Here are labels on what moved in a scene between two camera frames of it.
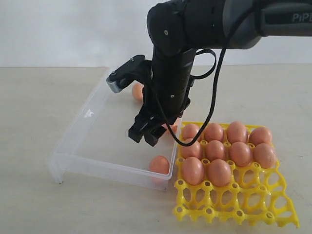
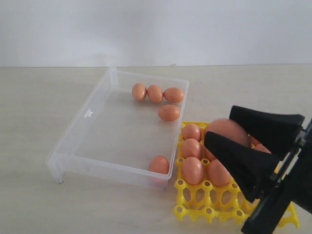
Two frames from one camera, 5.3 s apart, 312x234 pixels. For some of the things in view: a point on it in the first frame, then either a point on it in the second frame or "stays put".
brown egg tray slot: (189, 130) stays put
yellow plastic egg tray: (254, 194) stays put
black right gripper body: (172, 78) → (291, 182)
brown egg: (193, 150) stays put
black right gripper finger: (144, 122) → (250, 168)
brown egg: (219, 173) stays put
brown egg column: (174, 126) → (229, 128)
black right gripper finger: (152, 137) → (277, 132)
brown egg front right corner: (159, 164) stays put
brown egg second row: (137, 93) stays put
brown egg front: (193, 170) stays put
